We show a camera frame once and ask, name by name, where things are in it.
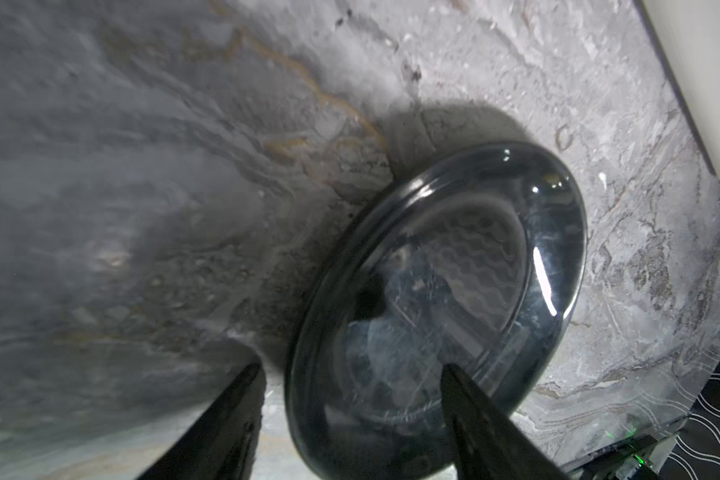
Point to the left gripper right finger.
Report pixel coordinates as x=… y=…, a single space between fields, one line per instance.
x=485 y=443

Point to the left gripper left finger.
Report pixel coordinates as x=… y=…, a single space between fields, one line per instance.
x=222 y=442

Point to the cream plastic bin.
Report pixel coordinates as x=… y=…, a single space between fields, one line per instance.
x=687 y=34

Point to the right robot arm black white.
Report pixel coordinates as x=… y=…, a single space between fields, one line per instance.
x=622 y=460

